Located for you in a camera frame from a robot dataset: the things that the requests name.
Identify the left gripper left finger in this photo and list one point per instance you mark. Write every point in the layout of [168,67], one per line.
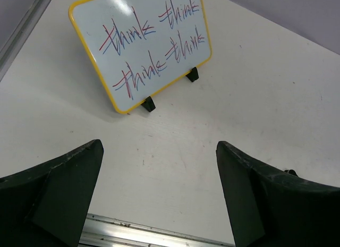
[47,205]

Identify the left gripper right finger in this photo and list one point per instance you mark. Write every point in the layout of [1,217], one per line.
[271,207]

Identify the yellow framed whiteboard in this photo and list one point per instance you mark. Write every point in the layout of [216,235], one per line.
[140,47]

